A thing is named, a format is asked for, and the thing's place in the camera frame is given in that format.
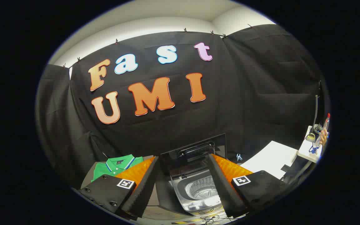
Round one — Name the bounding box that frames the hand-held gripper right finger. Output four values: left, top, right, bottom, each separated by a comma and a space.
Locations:
206, 153, 290, 218

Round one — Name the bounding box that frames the grey side table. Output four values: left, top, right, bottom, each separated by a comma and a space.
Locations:
81, 155, 155, 189

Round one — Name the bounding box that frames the silver washing machine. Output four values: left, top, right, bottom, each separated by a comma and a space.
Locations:
155, 159, 227, 213

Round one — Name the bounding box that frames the black cable bundle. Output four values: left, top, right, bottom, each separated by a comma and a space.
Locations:
196, 211, 233, 225

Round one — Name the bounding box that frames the black backdrop cloth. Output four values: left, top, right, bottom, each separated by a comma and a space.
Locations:
36, 24, 329, 188

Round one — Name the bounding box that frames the green polo shirt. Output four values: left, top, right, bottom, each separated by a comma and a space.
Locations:
91, 154, 144, 182

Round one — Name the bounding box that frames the clear bottle red cap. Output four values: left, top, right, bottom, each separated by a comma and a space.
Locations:
323, 113, 330, 138

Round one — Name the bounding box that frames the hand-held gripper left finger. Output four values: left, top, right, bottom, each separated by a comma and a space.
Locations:
79, 156, 160, 219

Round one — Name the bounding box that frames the white table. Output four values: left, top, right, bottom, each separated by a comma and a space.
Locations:
239, 141, 298, 180

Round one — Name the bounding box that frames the grey metal pole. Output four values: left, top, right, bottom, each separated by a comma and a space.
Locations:
313, 95, 319, 127

